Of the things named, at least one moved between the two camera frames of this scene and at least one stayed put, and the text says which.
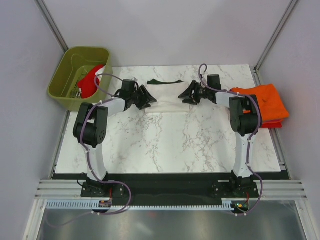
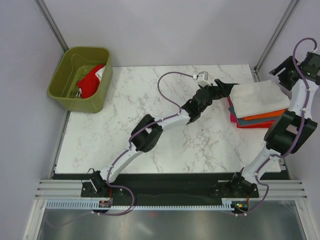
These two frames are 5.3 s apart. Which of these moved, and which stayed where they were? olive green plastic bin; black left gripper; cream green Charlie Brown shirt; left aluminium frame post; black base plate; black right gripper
Moved: black left gripper; cream green Charlie Brown shirt; black right gripper
Stayed: left aluminium frame post; olive green plastic bin; black base plate
